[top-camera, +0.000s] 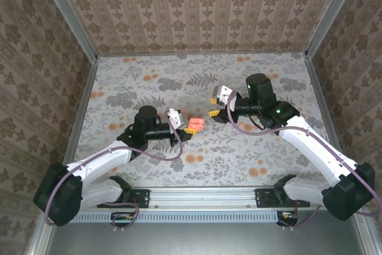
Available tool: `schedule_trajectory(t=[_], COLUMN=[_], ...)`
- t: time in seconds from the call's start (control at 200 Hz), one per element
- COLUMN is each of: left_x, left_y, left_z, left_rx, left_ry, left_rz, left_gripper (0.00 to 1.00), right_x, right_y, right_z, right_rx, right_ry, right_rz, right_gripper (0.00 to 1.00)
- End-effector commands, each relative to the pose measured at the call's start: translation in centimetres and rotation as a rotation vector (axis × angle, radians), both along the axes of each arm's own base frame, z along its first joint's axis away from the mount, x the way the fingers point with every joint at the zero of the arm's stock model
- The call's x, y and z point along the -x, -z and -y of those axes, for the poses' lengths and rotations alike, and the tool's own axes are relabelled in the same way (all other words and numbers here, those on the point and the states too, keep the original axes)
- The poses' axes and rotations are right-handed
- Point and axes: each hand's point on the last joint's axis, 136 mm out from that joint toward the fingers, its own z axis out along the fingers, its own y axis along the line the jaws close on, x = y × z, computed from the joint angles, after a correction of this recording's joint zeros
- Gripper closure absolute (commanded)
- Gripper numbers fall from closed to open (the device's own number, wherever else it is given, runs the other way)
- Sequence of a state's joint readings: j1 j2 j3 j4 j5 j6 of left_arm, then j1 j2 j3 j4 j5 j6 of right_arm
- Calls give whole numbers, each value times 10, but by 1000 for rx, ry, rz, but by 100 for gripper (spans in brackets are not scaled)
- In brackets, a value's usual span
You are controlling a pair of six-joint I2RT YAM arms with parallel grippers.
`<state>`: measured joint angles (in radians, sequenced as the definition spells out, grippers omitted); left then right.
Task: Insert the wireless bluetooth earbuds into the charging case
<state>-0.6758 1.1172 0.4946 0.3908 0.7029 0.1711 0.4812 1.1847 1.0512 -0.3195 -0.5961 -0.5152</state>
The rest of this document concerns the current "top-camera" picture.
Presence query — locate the pink earbud charging case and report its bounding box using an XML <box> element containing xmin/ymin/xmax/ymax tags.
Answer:
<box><xmin>187</xmin><ymin>118</ymin><xmax>205</xmax><ymax>132</ymax></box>

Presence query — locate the black connector board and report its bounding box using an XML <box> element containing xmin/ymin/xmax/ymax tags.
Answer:
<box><xmin>110</xmin><ymin>211</ymin><xmax>135</xmax><ymax>228</ymax></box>
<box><xmin>277</xmin><ymin>210</ymin><xmax>299</xmax><ymax>226</ymax></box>

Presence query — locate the grey metal sheet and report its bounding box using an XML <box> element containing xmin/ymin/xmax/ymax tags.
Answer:
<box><xmin>46</xmin><ymin>209</ymin><xmax>369</xmax><ymax>255</ymax></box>

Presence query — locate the aluminium table edge rail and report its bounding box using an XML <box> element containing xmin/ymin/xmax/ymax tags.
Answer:
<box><xmin>97</xmin><ymin>51</ymin><xmax>308</xmax><ymax>58</ymax></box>
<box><xmin>61</xmin><ymin>56</ymin><xmax>99</xmax><ymax>163</ymax></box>
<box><xmin>303</xmin><ymin>54</ymin><xmax>355</xmax><ymax>166</ymax></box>

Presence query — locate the aluminium base extrusion rail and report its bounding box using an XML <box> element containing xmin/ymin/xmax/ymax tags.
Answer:
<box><xmin>82</xmin><ymin>186</ymin><xmax>311</xmax><ymax>210</ymax></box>

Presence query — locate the white slotted cable duct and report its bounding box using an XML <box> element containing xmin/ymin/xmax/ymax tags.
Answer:
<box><xmin>70</xmin><ymin>210</ymin><xmax>280</xmax><ymax>224</ymax></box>

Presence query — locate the aluminium frame post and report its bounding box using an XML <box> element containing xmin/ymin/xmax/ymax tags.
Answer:
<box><xmin>33</xmin><ymin>0</ymin><xmax>99</xmax><ymax>62</ymax></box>
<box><xmin>304</xmin><ymin>0</ymin><xmax>364</xmax><ymax>59</ymax></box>

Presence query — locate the aluminium frame bar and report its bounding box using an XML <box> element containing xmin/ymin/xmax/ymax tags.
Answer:
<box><xmin>25</xmin><ymin>222</ymin><xmax>54</xmax><ymax>255</ymax></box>
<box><xmin>356</xmin><ymin>216</ymin><xmax>382</xmax><ymax>255</ymax></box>

